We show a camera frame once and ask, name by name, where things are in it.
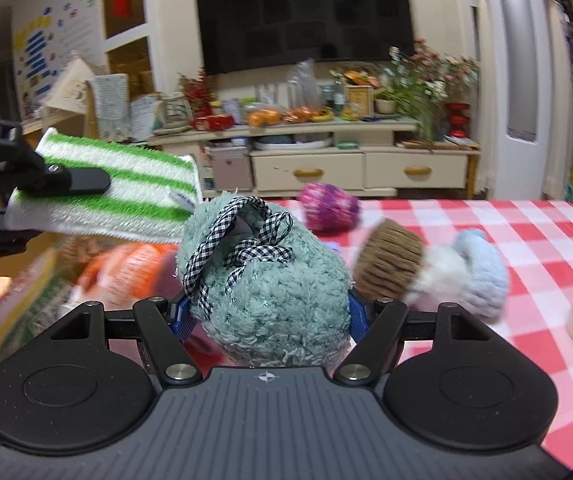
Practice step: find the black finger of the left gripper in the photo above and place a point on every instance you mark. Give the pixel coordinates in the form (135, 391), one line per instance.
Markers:
(59, 180)

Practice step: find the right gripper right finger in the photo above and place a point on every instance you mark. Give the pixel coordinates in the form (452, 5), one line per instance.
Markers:
(376, 328)

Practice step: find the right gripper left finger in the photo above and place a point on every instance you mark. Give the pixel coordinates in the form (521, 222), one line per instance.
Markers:
(165, 325)

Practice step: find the green white striped cloth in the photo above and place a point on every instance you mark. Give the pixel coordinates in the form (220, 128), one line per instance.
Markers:
(151, 195)

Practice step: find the orange tissue pack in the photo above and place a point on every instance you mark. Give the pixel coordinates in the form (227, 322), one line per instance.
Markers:
(128, 273)

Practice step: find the brown plush toy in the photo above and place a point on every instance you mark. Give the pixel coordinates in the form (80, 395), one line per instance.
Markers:
(389, 260)

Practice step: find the cardboard box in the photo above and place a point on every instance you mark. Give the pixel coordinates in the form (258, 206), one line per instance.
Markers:
(34, 300)

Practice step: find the cream TV cabinet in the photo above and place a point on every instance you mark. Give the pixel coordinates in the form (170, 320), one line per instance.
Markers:
(368, 159)

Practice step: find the red white checkered tablecloth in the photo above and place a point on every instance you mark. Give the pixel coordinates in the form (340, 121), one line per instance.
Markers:
(535, 239)

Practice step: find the grey storage box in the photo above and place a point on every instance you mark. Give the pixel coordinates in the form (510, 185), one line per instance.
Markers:
(232, 171)

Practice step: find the red vase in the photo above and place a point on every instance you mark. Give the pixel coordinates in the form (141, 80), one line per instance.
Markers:
(457, 119)

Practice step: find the bag of oranges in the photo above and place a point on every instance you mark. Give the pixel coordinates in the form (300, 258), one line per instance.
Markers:
(261, 115)

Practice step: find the flower bouquet in vase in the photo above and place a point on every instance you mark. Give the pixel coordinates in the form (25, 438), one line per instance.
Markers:
(425, 81)

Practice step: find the black flat television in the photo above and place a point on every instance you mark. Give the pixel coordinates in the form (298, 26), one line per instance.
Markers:
(248, 34)

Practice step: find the white standing air conditioner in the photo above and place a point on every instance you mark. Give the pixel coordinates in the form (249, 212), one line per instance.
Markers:
(528, 94)

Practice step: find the wooden picture frame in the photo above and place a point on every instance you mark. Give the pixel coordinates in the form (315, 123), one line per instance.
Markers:
(360, 100)

